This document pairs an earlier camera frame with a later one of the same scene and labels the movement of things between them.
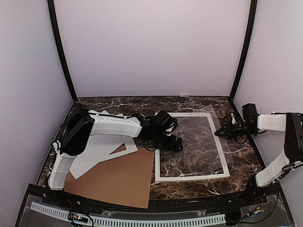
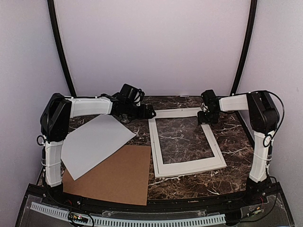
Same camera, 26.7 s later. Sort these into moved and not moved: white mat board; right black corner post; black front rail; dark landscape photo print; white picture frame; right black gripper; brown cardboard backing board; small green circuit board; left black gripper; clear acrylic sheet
Moved: white picture frame; white mat board; left black gripper; clear acrylic sheet; right black gripper
Not moved: brown cardboard backing board; small green circuit board; black front rail; dark landscape photo print; right black corner post
